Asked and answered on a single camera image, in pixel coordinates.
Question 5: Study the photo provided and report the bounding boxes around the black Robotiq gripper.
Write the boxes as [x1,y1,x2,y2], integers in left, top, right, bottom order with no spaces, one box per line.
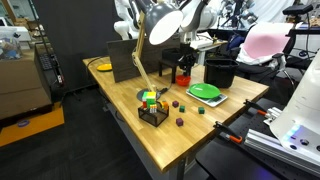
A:
[178,41,198,78]

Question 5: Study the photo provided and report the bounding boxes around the red bowl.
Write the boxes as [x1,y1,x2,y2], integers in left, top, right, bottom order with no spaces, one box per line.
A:
[175,74,192,87]

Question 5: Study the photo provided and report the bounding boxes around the small black wooden stool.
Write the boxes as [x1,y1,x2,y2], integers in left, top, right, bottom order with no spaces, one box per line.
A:
[158,58,194,84]

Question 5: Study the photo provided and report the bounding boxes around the black open box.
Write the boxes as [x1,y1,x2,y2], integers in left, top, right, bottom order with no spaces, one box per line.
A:
[162,47,188,64]

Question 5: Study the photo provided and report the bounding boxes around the green plastic plate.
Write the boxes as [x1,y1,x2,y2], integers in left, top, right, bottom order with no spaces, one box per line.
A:
[188,82,222,100]

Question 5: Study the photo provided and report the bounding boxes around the black plastic bin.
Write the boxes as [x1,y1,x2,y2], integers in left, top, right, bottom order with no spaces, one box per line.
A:
[203,58,240,89]

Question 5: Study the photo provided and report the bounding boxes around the background wooden desk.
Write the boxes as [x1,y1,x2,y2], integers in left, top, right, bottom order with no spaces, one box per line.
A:
[196,39,230,66]

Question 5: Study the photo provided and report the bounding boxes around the white kitchen scale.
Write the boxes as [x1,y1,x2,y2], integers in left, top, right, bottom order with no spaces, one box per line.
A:
[185,88,229,108]

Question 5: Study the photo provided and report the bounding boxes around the white papers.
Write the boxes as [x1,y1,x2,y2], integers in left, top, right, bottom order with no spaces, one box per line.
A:
[199,31,215,43]

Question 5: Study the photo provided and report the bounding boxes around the large Rubik's cube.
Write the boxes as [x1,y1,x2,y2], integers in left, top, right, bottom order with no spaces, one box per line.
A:
[141,91,158,109]

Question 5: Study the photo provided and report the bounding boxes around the dark wooden board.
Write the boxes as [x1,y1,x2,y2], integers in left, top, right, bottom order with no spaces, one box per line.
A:
[106,33,183,84]

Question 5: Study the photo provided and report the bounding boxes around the black office chair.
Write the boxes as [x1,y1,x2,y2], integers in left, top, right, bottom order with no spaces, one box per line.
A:
[233,33,301,88]

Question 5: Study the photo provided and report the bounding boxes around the black orange bar clamp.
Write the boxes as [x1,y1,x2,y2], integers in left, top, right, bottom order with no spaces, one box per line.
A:
[243,98,269,117]
[213,120,244,145]

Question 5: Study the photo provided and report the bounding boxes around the pink cloth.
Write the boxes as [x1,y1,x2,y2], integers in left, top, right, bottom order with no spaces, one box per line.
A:
[240,21,295,60]

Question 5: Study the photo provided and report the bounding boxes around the yellow disc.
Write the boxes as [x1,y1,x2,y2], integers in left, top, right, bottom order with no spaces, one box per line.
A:
[96,63,113,72]

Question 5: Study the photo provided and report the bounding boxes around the black backdrop curtain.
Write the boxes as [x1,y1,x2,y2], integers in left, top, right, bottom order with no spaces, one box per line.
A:
[32,0,122,92]

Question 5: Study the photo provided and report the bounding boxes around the black keypad device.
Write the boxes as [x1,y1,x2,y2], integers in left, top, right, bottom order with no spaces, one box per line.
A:
[34,42,67,88]

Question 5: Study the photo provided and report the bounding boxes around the yellow floor platform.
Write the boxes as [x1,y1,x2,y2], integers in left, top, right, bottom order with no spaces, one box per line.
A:
[0,105,66,148]

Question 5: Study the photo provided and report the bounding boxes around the large cardboard box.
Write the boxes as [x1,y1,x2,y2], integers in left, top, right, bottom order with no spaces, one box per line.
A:
[0,49,54,121]

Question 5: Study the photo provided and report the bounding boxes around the purple tape roll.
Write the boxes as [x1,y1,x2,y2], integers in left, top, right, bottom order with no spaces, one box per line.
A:
[17,119,31,129]

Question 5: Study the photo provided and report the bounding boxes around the clear plastic storage bin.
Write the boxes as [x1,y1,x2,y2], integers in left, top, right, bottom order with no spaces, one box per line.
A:
[0,26,32,62]

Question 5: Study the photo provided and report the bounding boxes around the black lamp power cable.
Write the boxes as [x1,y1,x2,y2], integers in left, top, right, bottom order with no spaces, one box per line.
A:
[156,81,178,96]

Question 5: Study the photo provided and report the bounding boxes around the black wire basket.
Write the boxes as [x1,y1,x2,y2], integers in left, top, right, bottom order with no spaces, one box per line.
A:
[137,104,170,128]

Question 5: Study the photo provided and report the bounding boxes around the black tripod camera rig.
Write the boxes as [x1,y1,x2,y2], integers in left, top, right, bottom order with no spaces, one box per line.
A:
[219,0,259,28]

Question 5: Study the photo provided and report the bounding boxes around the silver metal bracket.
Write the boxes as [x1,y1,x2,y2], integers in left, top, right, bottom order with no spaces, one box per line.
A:
[264,107,284,126]

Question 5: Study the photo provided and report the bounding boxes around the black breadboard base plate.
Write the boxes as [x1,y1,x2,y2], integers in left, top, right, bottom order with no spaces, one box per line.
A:
[194,97,320,180]

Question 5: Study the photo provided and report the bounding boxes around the aluminium extrusion rail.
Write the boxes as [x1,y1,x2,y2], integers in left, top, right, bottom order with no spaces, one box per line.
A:
[244,129,320,173]

